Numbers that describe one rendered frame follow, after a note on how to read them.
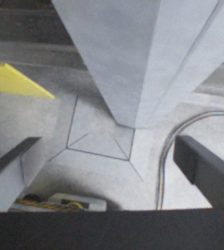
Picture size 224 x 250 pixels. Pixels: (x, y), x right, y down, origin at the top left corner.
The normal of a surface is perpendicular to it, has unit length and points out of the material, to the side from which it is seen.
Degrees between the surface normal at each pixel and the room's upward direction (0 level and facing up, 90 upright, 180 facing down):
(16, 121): 0
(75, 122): 7
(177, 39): 90
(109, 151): 7
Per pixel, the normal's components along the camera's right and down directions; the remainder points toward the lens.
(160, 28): 0.03, 0.99
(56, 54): -0.11, -0.14
